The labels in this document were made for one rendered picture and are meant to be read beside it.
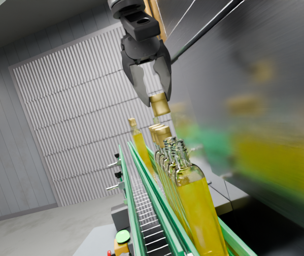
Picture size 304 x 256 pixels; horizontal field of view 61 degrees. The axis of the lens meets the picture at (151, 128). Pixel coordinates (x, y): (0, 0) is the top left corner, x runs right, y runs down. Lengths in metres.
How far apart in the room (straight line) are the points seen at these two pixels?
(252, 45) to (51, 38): 4.17
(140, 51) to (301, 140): 0.33
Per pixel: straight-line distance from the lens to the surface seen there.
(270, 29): 0.37
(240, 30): 0.43
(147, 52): 0.54
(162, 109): 0.53
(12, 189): 5.26
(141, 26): 0.47
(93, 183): 4.36
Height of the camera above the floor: 1.23
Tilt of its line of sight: 6 degrees down
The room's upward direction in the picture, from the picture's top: 17 degrees counter-clockwise
